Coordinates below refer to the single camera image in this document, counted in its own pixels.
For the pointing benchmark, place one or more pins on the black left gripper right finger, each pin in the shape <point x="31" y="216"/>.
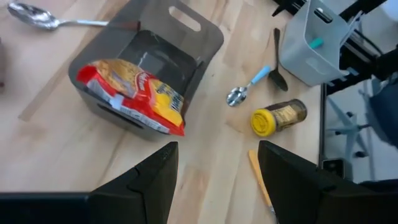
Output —
<point x="295" y="186"/>

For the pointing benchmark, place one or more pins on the large silver spoon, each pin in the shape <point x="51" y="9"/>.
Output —
<point x="34" y="17"/>

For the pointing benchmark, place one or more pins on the black spoon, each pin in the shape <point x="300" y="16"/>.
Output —
<point x="277" y="79"/>

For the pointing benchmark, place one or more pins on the white plastic bin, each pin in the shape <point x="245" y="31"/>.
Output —
<point x="298" y="56"/>

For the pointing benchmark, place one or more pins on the red yellow ramen packet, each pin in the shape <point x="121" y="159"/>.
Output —
<point x="130" y="90"/>

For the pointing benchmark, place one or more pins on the clear plastic utensil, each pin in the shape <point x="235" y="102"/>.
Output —
<point x="351" y="28"/>

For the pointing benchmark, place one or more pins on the grey translucent plastic bin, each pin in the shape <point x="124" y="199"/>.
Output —
<point x="102" y="46"/>

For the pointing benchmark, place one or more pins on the black table camera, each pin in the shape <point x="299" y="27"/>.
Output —
<point x="334" y="168"/>

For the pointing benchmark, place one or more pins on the yellow lidded dark spice jar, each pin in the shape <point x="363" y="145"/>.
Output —
<point x="264" y="122"/>

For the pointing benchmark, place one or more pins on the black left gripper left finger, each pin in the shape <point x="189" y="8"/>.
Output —
<point x="149" y="186"/>

